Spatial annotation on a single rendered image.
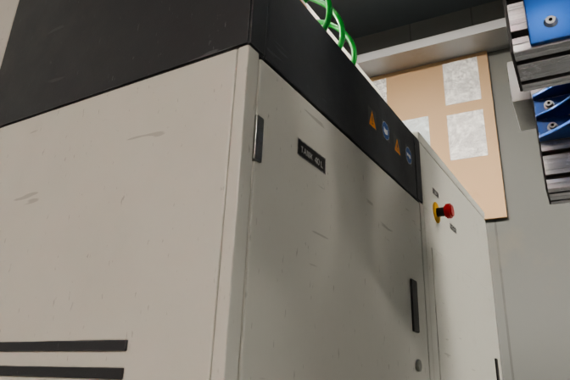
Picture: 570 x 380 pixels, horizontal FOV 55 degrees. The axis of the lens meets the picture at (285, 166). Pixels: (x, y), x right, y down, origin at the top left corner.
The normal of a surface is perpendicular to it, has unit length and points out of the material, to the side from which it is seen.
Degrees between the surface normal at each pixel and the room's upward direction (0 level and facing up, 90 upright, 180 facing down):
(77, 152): 90
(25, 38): 90
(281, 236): 90
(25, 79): 90
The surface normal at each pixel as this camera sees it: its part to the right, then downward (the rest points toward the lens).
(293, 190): 0.86, -0.17
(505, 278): -0.47, -0.36
